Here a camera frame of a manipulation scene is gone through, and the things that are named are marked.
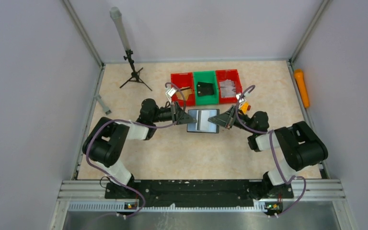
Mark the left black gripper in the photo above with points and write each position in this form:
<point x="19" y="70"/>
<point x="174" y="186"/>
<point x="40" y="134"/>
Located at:
<point x="174" y="112"/>

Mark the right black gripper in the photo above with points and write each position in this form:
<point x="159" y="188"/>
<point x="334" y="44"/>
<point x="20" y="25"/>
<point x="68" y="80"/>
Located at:
<point x="231" y="116"/>

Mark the black leather card holder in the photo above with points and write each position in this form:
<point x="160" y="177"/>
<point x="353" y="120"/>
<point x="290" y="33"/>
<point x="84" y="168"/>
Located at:
<point x="202" y="124"/>

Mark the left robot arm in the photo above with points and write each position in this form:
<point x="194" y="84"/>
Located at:
<point x="105" y="143"/>

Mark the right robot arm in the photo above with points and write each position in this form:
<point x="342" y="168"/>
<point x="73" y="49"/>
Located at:
<point x="293" y="148"/>

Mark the gold card in red bin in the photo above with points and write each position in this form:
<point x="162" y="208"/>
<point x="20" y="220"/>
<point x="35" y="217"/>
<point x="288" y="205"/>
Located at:
<point x="186" y="93"/>

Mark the grey cards in red bin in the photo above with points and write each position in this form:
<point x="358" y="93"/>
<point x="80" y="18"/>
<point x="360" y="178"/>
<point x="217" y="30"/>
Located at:
<point x="227" y="88"/>

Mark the yellow toy block car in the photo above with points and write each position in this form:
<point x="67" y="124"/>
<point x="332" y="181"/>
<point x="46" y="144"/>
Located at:
<point x="244" y="108"/>

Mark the left red plastic bin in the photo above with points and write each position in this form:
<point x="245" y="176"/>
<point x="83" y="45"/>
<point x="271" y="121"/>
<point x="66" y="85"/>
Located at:
<point x="185" y="80"/>

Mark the red plastic bin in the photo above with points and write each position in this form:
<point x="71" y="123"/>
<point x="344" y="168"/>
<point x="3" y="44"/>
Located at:
<point x="185" y="80"/>
<point x="228" y="74"/>

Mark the right red plastic bin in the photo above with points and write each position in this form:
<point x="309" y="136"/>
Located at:
<point x="228" y="74"/>

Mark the green plastic bin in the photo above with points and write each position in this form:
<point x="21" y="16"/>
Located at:
<point x="206" y="76"/>

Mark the orange flashlight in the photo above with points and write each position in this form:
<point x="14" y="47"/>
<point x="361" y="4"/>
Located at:
<point x="299" y="78"/>

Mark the black tripod with grey pole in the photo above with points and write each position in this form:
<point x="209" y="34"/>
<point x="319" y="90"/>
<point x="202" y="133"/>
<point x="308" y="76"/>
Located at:
<point x="116" y="16"/>

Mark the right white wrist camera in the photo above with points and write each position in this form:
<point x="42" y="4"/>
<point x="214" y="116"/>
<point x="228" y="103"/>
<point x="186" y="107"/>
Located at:
<point x="241" y="98"/>

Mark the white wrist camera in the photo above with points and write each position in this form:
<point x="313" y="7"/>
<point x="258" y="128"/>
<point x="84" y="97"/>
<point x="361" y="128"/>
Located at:
<point x="241" y="98"/>
<point x="170" y="93"/>

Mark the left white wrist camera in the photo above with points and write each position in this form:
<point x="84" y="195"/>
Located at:
<point x="170" y="93"/>

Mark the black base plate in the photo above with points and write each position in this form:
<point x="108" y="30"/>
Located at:
<point x="193" y="193"/>

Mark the small grey bracket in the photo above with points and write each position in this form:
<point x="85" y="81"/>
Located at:
<point x="104" y="107"/>

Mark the aluminium frame rail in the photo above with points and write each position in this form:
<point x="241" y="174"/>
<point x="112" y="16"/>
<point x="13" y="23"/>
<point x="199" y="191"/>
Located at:
<point x="313" y="204"/>

